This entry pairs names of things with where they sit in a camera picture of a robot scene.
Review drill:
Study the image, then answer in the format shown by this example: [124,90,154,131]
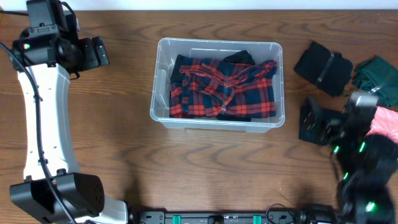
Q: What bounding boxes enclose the red navy plaid shirt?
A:
[169,55,278,120]

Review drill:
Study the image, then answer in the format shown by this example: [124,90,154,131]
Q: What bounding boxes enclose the clear plastic storage bin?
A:
[150,37,285,133]

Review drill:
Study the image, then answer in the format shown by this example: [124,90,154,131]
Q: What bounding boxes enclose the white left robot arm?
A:
[7,0,129,223]

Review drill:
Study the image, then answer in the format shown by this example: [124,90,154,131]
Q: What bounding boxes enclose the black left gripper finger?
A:
[92,37,110,66]
[78,38,99,71]

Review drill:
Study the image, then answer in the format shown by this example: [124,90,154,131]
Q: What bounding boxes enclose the black garment in bin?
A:
[169,50,256,122]

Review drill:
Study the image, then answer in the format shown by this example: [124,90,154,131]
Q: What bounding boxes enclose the black garment with tape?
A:
[294,41,353,97]

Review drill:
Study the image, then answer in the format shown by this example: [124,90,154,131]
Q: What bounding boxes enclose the navy folded garment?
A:
[299,105,346,146]

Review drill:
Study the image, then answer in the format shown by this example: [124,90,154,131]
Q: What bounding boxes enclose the dark green garment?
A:
[353,56,397,108]

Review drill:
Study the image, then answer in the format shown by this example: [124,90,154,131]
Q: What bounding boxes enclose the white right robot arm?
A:
[295,97,397,223]

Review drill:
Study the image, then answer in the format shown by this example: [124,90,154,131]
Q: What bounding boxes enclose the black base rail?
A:
[136,210,307,224]

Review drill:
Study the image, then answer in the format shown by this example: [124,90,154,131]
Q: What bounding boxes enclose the pink folded garment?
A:
[367,106,398,143]

